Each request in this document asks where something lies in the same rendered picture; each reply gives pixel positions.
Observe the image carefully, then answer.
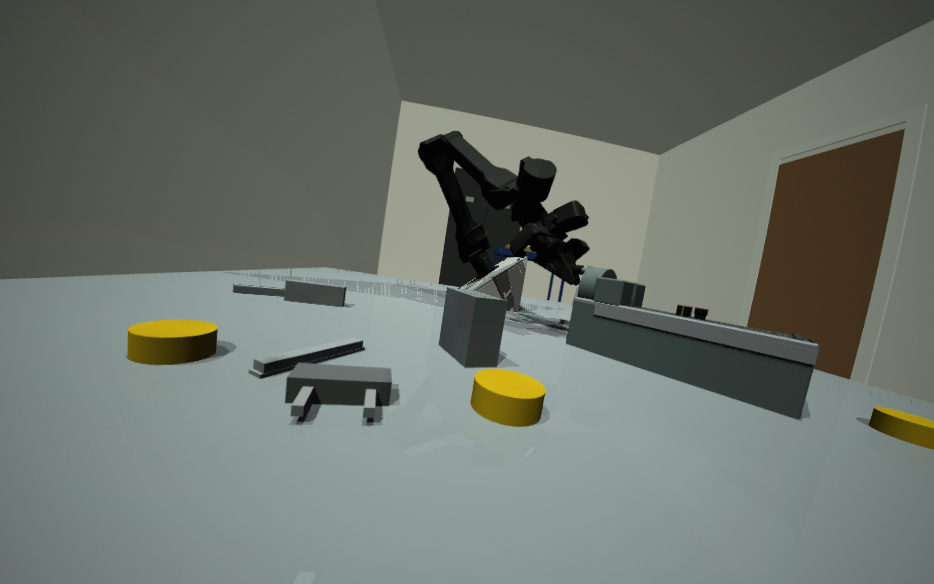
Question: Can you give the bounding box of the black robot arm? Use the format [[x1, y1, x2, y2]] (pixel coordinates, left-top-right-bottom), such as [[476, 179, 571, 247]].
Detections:
[[418, 131, 589, 279]]

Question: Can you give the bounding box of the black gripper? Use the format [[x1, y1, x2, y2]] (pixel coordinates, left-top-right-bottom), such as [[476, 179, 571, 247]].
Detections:
[[510, 210, 589, 286]]

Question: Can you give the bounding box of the yellow short cylinder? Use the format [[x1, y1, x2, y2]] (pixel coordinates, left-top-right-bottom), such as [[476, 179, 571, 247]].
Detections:
[[471, 369, 546, 427], [127, 319, 218, 365], [869, 407, 934, 449]]

